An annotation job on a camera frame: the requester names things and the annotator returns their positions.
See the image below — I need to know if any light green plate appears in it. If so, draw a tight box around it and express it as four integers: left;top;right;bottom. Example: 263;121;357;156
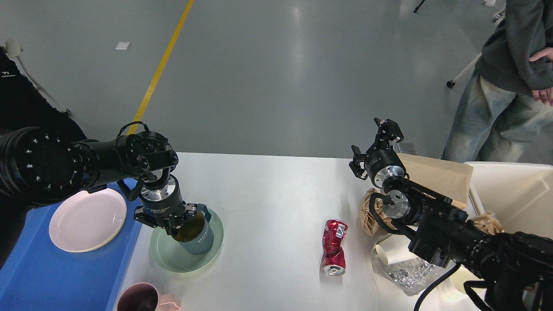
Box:
149;208;224;273

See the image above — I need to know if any white office chair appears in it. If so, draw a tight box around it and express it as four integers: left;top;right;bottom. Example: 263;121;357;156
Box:
445;5;506;89

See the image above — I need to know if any blue plastic tray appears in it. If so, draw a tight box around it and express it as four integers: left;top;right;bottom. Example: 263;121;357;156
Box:
0;200;141;311

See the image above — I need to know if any white plastic bin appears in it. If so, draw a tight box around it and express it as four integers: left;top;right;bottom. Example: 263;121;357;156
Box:
467;162;553;238

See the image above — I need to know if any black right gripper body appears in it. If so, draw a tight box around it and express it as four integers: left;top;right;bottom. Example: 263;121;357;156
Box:
365;149;406;188

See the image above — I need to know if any person in black clothes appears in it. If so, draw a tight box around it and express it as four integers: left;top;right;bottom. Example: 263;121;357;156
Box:
0;51;87;141

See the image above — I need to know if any pink plate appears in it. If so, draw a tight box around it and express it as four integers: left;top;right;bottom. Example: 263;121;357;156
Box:
48;188;127;253

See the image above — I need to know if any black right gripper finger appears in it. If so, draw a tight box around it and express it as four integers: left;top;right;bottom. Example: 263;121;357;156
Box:
349;144;368;180
374;117;404;151

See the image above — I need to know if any crumpled clear plastic wrap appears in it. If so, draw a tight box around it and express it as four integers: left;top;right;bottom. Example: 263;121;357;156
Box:
371;234;446;296

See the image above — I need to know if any teal mug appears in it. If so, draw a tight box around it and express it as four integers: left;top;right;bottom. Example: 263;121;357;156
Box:
172;203;215;254

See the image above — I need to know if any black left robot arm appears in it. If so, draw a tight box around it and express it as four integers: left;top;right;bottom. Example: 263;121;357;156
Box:
1;125;201;235

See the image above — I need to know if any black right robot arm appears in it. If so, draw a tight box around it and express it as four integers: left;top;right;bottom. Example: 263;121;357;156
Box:
349;118;553;311

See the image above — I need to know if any crushed red soda can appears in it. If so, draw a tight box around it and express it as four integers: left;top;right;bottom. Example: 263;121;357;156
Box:
321;219;348;277

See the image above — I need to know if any person in grey hoodie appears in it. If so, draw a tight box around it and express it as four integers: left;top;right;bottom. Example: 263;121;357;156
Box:
441;0;553;163

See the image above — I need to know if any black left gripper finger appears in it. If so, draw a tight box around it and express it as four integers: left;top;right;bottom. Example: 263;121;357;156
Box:
166;203;199;236
133;206;162;228

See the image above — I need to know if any white paper cup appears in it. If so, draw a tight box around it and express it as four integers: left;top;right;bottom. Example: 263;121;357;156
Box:
375;235;417;265
448;266;483;296

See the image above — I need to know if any white paper cup lower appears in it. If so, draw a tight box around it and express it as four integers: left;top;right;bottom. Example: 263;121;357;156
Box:
448;266;483;296

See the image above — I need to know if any brown paper bag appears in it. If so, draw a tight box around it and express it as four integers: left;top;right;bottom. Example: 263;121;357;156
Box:
397;153;474;209

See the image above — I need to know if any pink mug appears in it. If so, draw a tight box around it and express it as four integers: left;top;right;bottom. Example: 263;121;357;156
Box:
116;282;181;311

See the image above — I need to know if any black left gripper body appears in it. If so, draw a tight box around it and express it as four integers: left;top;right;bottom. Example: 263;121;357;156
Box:
140;175;185;225

